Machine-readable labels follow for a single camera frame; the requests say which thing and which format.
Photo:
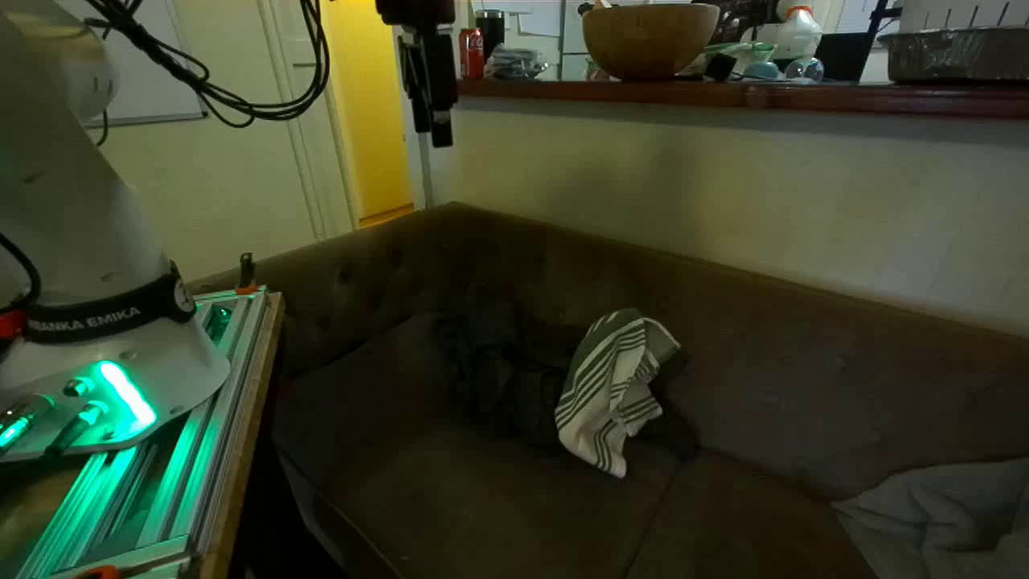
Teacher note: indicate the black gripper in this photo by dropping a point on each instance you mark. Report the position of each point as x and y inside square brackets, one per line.
[418, 59]

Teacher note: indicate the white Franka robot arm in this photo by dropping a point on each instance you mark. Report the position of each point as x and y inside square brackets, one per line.
[76, 212]

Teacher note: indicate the brown sofa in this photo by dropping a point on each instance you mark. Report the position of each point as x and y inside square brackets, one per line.
[450, 503]

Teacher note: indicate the yellow door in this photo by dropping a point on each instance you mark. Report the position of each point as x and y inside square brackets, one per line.
[370, 129]

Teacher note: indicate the red can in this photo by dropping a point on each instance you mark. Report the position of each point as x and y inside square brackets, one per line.
[474, 52]

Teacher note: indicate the grey crumpled bag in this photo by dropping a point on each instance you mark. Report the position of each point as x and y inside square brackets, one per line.
[514, 64]

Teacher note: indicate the round wooden bowl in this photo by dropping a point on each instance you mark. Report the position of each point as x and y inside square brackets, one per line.
[648, 43]

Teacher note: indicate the orange black clamp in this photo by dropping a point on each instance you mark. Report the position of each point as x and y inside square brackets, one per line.
[247, 273]

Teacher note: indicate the whiteboard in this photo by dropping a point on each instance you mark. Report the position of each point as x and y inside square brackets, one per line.
[161, 64]

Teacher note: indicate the dark wooden counter ledge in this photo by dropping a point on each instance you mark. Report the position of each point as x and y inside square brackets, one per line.
[751, 97]

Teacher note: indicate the white striped cloth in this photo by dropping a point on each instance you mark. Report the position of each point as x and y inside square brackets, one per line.
[613, 391]

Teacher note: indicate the blue cloth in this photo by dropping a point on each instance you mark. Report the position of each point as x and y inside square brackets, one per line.
[764, 70]

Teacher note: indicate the white jug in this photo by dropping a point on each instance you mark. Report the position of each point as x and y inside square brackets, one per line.
[798, 32]

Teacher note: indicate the black stand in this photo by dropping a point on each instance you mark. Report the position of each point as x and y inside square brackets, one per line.
[862, 48]

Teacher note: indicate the grey pillow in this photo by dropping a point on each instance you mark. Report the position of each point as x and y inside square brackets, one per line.
[942, 519]

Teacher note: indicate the aluminium frame robot table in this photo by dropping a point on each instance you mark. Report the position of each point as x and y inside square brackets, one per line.
[161, 503]

